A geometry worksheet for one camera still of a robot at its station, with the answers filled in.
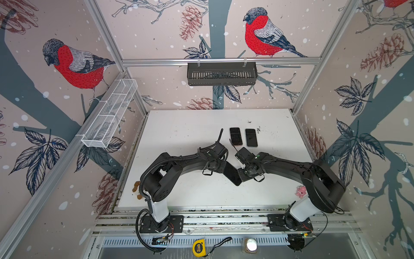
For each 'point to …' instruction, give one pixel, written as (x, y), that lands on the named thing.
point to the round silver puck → (250, 245)
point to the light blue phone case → (251, 137)
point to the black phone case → (231, 173)
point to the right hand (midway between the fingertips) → (242, 179)
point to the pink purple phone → (235, 135)
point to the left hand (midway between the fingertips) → (222, 169)
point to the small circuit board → (162, 242)
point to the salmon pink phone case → (236, 136)
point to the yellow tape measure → (199, 247)
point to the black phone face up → (232, 174)
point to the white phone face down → (251, 137)
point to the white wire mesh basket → (104, 122)
